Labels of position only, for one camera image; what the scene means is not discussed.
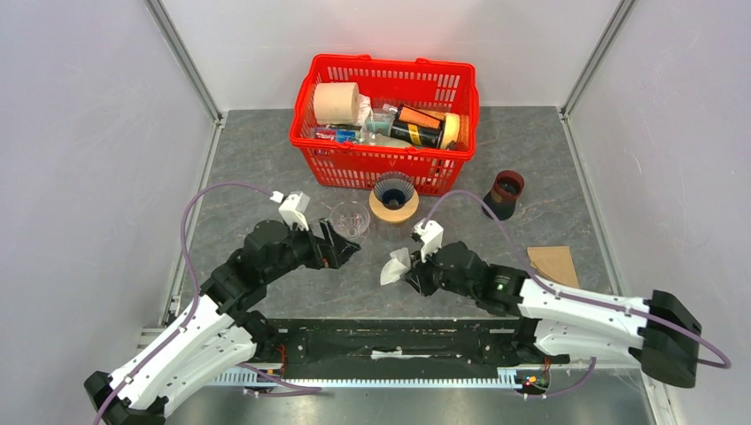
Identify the purple cable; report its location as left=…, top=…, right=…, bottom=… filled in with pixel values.
left=419, top=189, right=732, bottom=400
left=90, top=182, right=322, bottom=425

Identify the round wooden dripper holder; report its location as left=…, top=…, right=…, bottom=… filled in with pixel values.
left=368, top=189, right=419, bottom=226

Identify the clear plastic bottle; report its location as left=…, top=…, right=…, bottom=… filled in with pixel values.
left=362, top=109, right=395, bottom=145

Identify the beige paper towel roll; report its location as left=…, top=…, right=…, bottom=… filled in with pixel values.
left=313, top=82, right=360, bottom=125

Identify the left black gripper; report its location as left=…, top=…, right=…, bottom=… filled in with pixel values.
left=263, top=218, right=360, bottom=283

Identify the black orange can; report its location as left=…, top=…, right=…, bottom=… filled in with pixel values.
left=387, top=104, right=444, bottom=149

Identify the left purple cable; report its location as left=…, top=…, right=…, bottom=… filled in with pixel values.
left=90, top=182, right=322, bottom=425

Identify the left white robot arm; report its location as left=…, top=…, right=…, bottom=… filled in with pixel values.
left=84, top=219, right=361, bottom=424

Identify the glass beaker carafe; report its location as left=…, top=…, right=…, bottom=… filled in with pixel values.
left=375, top=220, right=410, bottom=243

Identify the red plastic shopping basket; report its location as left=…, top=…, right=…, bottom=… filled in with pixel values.
left=289, top=54, right=480, bottom=196

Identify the right aluminium frame post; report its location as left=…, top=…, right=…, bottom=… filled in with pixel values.
left=559, top=0, right=638, bottom=120

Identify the aluminium frame post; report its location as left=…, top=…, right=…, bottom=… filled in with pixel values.
left=144, top=0, right=224, bottom=125
left=559, top=0, right=638, bottom=120

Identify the clear glass dripper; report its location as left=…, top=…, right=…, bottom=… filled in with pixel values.
left=329, top=201, right=371, bottom=243

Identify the white paper coffee filter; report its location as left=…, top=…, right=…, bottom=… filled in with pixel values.
left=379, top=248, right=411, bottom=286

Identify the brown paper coffee filter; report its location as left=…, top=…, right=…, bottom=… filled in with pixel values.
left=527, top=246, right=579, bottom=289

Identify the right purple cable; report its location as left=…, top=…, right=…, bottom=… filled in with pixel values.
left=419, top=189, right=732, bottom=400

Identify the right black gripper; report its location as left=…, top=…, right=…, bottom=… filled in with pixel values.
left=400, top=241, right=477, bottom=299

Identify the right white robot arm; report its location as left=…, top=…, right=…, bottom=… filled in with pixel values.
left=381, top=242, right=701, bottom=389

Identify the left aluminium frame post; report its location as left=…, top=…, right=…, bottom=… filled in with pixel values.
left=144, top=0, right=224, bottom=125

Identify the blue red small box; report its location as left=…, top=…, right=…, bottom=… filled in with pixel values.
left=314, top=126, right=364, bottom=143

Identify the white slotted cable duct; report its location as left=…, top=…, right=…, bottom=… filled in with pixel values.
left=207, top=367, right=545, bottom=391

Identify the dark red black cup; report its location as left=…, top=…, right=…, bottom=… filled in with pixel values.
left=481, top=170, right=525, bottom=221

